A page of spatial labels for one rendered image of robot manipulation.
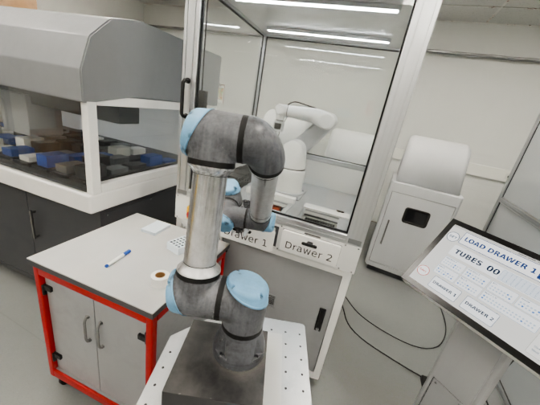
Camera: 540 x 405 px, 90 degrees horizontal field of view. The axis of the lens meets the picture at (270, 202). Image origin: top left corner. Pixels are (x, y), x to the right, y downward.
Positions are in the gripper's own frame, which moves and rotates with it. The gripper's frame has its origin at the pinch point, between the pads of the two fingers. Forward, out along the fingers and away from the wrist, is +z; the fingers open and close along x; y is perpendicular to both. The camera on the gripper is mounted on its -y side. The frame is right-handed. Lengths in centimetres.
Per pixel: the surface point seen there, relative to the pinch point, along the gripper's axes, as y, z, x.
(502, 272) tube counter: 0, -24, 95
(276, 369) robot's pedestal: 49, -15, 35
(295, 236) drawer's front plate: -7.4, 5.5, 23.8
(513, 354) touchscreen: 24, -22, 96
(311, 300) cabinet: 10, 36, 39
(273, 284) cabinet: 8.8, 34.4, 17.3
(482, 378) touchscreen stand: 26, 1, 100
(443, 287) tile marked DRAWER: 6, -15, 81
